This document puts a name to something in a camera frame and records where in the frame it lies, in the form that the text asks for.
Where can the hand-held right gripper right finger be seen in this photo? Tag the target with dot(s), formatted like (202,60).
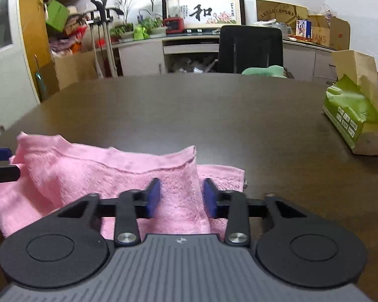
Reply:
(209,198)

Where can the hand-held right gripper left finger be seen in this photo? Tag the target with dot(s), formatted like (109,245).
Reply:
(154,196)

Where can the pink towel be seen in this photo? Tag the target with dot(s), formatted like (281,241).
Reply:
(82,176)

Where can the large brown cardboard box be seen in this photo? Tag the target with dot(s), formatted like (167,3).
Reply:
(72,69)

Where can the green cloth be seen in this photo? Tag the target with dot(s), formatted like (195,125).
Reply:
(264,71)

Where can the white counter cabinet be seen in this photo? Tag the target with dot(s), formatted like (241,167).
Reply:
(141,56)

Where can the green cardboard box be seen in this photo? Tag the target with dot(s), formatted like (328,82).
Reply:
(57,15)

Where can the black office chair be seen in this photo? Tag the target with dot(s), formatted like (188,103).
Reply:
(250,48)

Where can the bright green bag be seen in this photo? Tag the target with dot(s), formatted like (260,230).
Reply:
(141,33)

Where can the green tissue pack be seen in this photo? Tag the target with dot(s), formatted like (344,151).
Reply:
(352,113)

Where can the small potted plant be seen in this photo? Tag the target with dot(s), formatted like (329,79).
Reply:
(121,33)

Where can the garment steamer stand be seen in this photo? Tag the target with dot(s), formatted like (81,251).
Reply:
(102,22)

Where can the blender with red base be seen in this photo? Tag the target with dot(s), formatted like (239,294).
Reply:
(173,22)

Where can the framed calligraphy picture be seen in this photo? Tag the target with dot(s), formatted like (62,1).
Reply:
(211,11)

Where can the small picture box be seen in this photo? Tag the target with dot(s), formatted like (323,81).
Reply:
(303,28)

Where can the tall potted palm plant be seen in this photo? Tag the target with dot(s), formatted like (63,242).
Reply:
(129,0)

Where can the flat printed cardboard sheet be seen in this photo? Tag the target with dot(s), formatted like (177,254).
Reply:
(280,11)

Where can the open printed cardboard box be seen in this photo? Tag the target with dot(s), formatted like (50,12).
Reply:
(337,34)

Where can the white plastic bag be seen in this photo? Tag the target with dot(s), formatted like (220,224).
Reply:
(327,11)

